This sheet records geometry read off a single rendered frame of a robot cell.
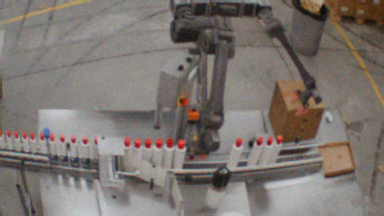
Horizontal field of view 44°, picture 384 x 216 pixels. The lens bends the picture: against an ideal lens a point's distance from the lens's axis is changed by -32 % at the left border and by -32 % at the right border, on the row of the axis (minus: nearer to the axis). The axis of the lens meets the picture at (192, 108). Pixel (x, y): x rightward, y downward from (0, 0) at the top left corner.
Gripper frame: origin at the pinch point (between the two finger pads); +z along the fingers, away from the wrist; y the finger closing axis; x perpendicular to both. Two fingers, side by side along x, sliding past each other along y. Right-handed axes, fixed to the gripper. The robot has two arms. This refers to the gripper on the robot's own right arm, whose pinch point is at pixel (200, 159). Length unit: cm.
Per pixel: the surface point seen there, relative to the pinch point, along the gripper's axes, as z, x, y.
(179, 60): -41.0, 19.8, -12.5
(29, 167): 24, 7, -101
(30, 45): 100, 244, -122
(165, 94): -28.5, 11.6, -18.0
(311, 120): 4, 28, 73
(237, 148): 2.0, 8.4, 19.7
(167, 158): 8.4, 8.7, -13.3
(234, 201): 19.5, -14.6, 18.6
